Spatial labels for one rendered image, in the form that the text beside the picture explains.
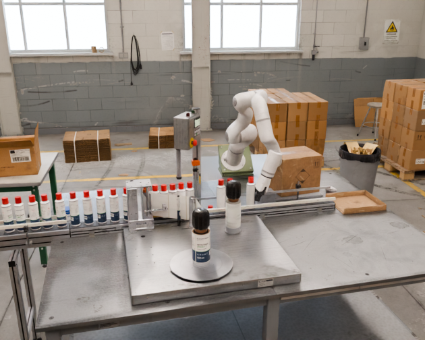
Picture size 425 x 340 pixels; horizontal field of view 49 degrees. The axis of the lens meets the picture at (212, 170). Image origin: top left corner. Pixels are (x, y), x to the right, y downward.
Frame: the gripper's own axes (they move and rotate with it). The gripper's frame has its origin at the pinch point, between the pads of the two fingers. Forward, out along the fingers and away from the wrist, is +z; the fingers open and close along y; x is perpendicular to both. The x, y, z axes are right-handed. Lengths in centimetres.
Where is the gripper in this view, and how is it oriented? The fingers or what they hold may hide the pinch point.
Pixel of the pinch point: (258, 197)
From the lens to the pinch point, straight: 294.2
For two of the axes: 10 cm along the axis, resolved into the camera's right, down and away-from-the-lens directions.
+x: 9.1, 2.5, 3.2
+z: -3.3, 9.1, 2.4
